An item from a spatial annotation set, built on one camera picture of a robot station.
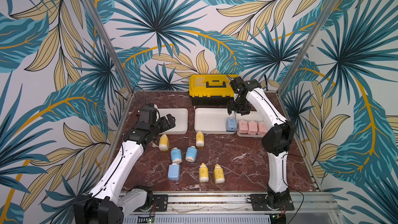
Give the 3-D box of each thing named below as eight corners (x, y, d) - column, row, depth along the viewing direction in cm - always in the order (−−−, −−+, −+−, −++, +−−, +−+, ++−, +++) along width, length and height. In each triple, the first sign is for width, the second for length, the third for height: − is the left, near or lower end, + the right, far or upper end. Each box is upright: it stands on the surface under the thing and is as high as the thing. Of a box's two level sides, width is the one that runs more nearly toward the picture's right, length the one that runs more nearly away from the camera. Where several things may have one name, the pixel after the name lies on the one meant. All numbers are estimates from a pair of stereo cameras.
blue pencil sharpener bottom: (169, 181, 82) (167, 176, 76) (170, 167, 86) (168, 162, 80) (179, 181, 82) (177, 177, 76) (180, 167, 86) (179, 162, 80)
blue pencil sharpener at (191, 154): (185, 164, 87) (185, 159, 81) (186, 150, 92) (186, 145, 86) (197, 164, 87) (197, 159, 81) (197, 150, 92) (197, 145, 86)
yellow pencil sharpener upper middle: (196, 148, 92) (195, 143, 87) (196, 136, 97) (196, 130, 92) (203, 149, 93) (204, 143, 87) (203, 136, 97) (203, 130, 92)
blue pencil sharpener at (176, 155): (171, 166, 86) (169, 161, 80) (172, 152, 91) (171, 147, 85) (181, 166, 87) (180, 161, 80) (182, 153, 91) (181, 147, 85)
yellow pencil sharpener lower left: (199, 183, 81) (199, 179, 74) (199, 167, 86) (199, 162, 80) (207, 183, 81) (208, 179, 75) (207, 167, 86) (208, 162, 80)
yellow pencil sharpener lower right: (213, 185, 81) (215, 181, 74) (213, 169, 86) (214, 164, 79) (222, 185, 81) (225, 181, 74) (221, 169, 86) (223, 164, 79)
